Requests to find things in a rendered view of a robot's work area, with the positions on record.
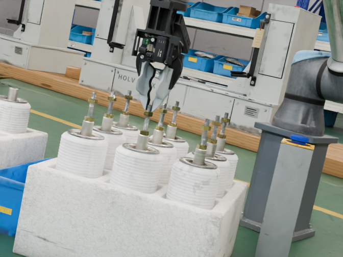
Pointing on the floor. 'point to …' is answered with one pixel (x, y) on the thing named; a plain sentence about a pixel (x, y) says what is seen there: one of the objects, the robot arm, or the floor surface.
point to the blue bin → (12, 195)
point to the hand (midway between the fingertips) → (151, 103)
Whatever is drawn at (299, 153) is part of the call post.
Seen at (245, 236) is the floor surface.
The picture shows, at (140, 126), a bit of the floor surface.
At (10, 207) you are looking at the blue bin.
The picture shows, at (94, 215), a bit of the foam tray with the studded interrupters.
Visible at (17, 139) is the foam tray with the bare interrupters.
